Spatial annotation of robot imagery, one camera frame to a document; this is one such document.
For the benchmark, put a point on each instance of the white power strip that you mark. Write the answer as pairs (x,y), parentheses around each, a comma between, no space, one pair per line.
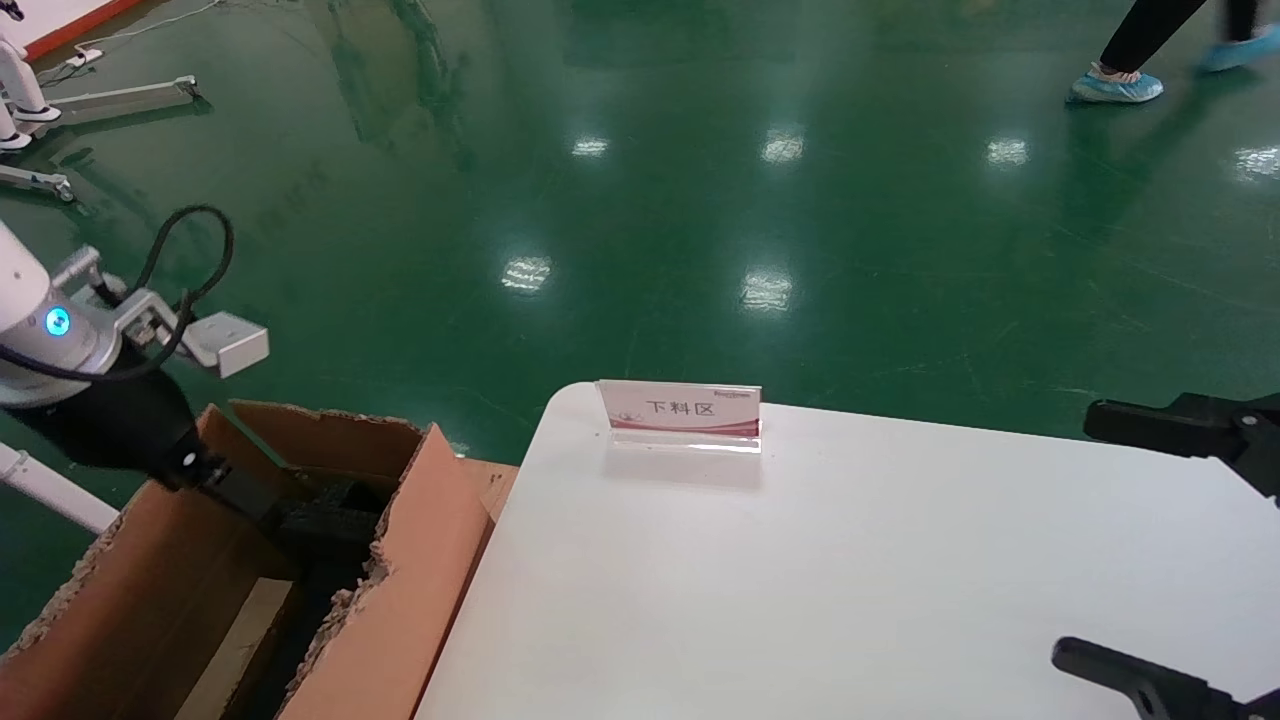
(85,58)

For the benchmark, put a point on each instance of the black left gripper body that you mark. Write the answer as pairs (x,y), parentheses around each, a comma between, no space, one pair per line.
(110,420)

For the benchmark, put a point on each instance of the black foam block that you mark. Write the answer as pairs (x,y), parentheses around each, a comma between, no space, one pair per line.
(340,530)

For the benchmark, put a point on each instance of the long grey floor bar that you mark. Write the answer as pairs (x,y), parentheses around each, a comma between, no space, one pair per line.
(130,97)

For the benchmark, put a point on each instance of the short grey floor bar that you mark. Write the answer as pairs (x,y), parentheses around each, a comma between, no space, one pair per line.
(35,180)

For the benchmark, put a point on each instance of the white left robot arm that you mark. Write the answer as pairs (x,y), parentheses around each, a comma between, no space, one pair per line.
(30,300)

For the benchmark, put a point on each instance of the acrylic table sign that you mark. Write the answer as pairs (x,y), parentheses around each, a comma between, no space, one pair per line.
(685,410)

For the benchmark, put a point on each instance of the black trouser leg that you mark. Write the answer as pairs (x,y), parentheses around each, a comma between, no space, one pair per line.
(1150,30)
(1243,15)

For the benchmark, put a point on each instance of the white tube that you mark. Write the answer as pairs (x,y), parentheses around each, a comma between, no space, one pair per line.
(60,490)

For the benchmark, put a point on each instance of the blue shoe cover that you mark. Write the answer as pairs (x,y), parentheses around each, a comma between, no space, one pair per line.
(1240,52)
(1115,88)

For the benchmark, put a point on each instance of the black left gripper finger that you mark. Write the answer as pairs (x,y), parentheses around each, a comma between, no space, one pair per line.
(255,495)

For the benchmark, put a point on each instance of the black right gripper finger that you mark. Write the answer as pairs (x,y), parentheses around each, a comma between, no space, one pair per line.
(1150,685)
(1180,430)

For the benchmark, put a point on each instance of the large cardboard box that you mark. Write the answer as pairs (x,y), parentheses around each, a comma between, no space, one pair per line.
(420,590)

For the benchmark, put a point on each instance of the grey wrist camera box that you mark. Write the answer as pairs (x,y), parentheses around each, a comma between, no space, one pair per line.
(228,345)

